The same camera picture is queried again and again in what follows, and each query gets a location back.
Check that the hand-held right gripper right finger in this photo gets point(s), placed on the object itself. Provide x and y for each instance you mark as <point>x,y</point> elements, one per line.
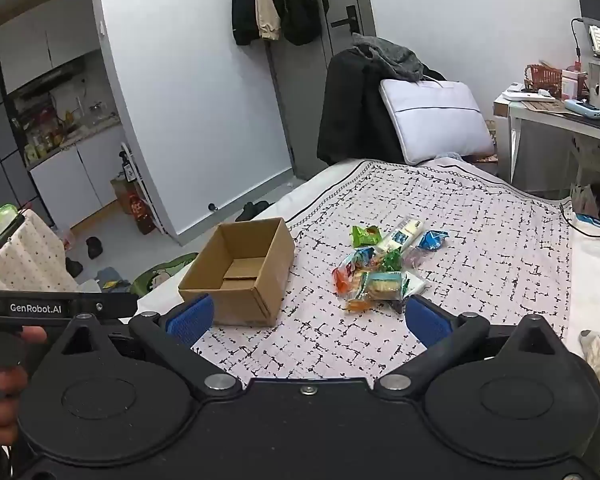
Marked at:
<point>427,322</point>

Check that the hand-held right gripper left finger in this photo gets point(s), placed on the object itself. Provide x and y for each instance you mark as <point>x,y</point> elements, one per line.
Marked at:
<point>190,317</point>

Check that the clear green-edged snack packet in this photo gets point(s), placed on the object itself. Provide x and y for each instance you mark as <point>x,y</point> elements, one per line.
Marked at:
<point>415,282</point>

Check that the teal snack packet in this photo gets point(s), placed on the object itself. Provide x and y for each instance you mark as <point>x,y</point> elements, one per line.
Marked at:
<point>380,285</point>

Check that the orange cracker packet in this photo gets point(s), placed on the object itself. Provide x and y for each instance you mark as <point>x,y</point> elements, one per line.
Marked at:
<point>362,305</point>

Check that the dark green snack packet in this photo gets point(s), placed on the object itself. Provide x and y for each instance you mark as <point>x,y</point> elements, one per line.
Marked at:
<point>392,260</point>

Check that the blue crinkled snack packet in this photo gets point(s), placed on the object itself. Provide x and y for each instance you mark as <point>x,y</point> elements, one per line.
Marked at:
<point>432,240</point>

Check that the cream snack packet blue label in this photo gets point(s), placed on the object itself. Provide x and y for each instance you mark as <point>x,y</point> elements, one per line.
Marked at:
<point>402,234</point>

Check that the blue orange printed snack packet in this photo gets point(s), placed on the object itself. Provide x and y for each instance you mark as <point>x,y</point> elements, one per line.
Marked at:
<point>360,257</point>

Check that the cardboard box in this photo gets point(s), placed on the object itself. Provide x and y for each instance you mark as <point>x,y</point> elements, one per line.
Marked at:
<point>270,265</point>

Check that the red striped snack packet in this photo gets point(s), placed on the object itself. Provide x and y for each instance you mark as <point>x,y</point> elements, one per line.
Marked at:
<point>341,280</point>

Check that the person's left hand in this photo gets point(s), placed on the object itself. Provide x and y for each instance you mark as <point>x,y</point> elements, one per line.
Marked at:
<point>10,382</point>

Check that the black shoe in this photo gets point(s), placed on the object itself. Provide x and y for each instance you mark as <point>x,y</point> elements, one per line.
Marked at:
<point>73,266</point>
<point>94,247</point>

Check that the dotted cream fabric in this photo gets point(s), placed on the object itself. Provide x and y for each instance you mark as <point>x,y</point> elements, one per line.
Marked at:
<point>25,255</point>

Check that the white red plastic bag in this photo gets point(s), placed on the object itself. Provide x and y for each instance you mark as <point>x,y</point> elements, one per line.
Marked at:
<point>66,240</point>

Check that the blue jeans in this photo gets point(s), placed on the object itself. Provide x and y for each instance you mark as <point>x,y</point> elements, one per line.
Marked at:
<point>111,275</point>

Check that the green plastic pack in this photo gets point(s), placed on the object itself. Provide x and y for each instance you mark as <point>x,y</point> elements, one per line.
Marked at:
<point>2,219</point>

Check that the dark drink bottle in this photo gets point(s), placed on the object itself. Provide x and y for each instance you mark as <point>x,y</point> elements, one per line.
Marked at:
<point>144,220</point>

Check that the white slim rack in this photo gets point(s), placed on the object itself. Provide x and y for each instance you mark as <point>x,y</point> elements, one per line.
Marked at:
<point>150,200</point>

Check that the white base cabinets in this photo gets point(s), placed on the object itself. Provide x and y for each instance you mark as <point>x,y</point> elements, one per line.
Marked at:
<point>75,175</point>

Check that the printed brown carton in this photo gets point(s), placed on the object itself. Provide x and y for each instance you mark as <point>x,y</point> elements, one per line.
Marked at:
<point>122,195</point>

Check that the spray bottle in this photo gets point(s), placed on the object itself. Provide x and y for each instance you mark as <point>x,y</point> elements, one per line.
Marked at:
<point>126,170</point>

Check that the row of kitchen bottles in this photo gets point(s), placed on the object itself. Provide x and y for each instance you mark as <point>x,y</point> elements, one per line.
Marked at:
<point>50,135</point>

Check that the dark panelled sliding door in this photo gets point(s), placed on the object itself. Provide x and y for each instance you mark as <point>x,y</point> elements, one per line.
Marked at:
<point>0,135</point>

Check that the white printed bag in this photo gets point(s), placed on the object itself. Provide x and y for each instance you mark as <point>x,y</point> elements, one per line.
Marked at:
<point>592,205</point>

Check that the white pillow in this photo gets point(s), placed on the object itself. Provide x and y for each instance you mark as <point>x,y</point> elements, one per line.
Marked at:
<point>435,120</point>

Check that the black jacket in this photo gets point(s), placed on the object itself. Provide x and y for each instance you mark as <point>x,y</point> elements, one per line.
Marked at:
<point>355,110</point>

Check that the range hood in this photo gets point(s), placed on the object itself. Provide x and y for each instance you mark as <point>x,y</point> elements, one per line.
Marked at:
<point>45,80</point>

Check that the white desk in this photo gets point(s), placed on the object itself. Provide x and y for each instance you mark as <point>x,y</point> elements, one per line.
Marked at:
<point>547,116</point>

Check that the white flat box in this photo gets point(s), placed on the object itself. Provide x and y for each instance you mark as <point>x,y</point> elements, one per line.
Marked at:
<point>527,95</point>

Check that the blue game controller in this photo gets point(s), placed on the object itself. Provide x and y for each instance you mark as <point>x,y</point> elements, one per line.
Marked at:
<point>582,106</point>

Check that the grey hooded garment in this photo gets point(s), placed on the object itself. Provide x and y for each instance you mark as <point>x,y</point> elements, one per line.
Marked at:
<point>385,57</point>

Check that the red brown wicker basket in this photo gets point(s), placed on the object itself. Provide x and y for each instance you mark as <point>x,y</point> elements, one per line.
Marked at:
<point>544,80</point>

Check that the pink box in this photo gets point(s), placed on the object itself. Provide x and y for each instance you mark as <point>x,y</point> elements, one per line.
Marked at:
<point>570,82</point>

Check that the beige hanging garment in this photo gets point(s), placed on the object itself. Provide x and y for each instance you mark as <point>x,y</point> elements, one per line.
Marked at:
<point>267,10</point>

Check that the black hanging coat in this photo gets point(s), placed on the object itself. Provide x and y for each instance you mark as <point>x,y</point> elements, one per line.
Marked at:
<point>244,5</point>

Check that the black hanging bag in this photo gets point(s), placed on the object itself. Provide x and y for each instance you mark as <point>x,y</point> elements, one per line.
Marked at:
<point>297,10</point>

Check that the white wall cabinets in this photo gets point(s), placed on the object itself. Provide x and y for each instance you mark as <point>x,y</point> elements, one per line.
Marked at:
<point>45,45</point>

